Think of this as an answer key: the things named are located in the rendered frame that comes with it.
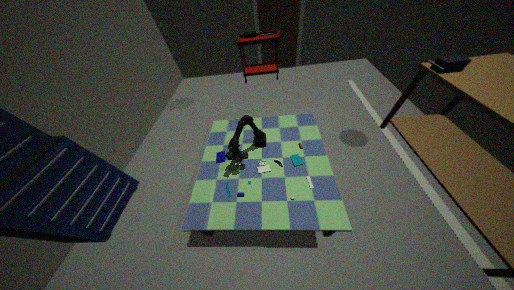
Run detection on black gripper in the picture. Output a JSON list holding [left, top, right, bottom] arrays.
[[235, 150, 248, 159]]

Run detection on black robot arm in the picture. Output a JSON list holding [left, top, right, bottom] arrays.
[[226, 115, 265, 163]]

